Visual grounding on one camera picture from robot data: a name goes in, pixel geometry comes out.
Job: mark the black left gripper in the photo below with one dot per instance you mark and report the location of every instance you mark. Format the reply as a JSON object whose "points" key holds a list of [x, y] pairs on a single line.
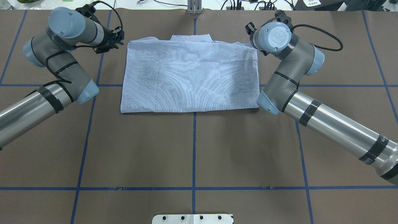
{"points": [[108, 37]]}

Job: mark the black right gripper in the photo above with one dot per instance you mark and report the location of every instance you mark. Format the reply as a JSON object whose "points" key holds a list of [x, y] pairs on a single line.
{"points": [[249, 28]]}

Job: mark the blue striped button shirt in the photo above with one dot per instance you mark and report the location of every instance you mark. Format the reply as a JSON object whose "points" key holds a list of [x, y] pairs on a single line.
{"points": [[189, 74]]}

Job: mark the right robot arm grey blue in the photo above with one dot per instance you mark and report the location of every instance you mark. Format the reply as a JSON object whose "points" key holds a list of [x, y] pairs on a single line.
{"points": [[339, 99]]}

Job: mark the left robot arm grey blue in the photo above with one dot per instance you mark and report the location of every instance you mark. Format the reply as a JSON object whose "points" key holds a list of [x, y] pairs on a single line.
{"points": [[52, 49]]}

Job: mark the green cloth bag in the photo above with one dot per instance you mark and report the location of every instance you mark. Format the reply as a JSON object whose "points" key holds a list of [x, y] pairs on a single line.
{"points": [[26, 1]]}

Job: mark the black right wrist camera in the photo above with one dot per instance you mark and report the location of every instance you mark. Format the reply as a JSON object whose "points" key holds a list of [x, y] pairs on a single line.
{"points": [[281, 16]]}

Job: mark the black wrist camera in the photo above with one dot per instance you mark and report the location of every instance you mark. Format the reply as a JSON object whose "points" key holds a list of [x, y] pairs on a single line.
{"points": [[88, 11], [281, 16]]}

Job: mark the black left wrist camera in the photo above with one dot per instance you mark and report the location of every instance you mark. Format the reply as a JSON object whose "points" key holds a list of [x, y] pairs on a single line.
{"points": [[88, 11]]}

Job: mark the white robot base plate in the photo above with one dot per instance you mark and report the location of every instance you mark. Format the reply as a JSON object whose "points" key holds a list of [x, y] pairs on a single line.
{"points": [[193, 219]]}

